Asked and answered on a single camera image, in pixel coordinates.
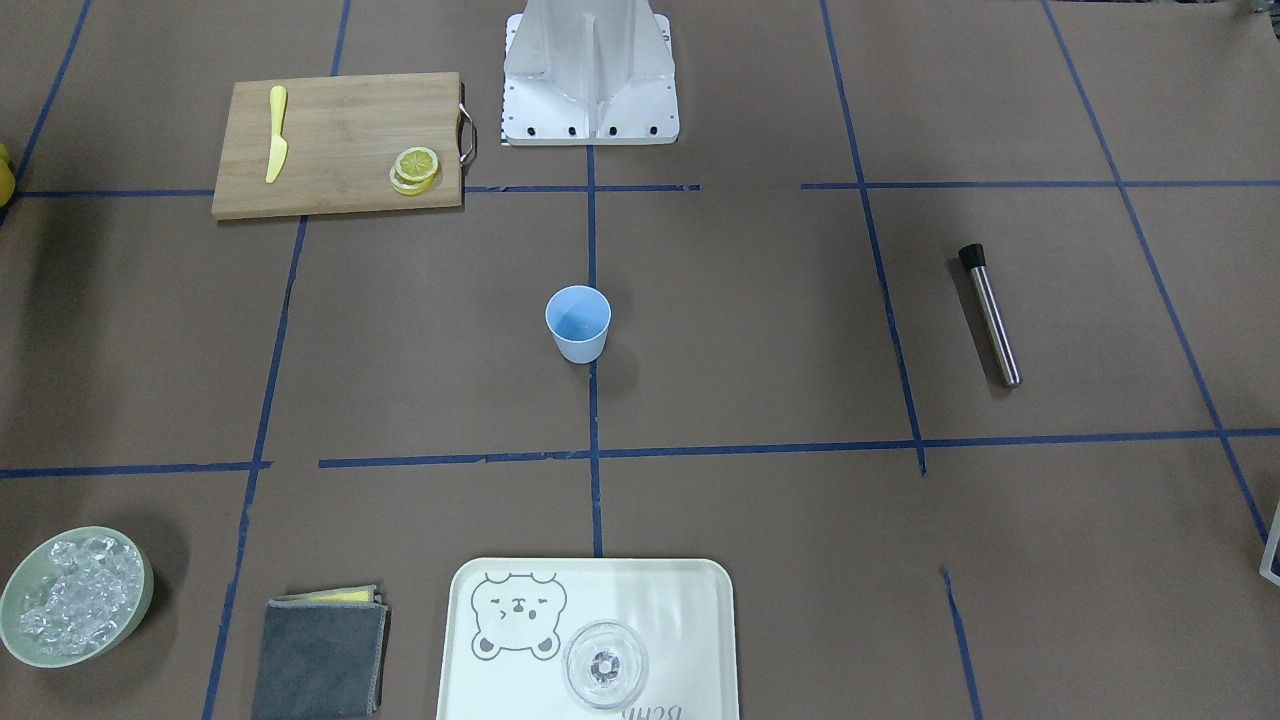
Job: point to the light blue paper cup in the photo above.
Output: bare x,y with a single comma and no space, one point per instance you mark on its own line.
579,318

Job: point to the cream bear tray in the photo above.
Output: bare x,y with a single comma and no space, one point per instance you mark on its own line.
509,623

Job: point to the clear wine glass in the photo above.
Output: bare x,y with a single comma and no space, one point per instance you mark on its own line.
606,666

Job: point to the steel muddler black tip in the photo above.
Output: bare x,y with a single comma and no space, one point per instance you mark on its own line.
973,258

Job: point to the wooden cutting board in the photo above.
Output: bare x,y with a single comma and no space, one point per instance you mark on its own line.
344,134

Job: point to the folded grey yellow cloth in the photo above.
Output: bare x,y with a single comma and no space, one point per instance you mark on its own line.
321,655

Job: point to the yellow plastic knife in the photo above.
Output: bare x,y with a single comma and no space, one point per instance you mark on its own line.
278,146

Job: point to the green bowl of ice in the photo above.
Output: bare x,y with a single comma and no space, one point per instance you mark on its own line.
76,597

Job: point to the yellow object at edge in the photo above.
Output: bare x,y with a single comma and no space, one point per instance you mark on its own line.
8,181

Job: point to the white rack at edge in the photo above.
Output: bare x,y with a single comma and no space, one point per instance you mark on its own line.
1268,562

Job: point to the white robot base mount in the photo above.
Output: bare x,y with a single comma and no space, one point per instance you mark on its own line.
579,73

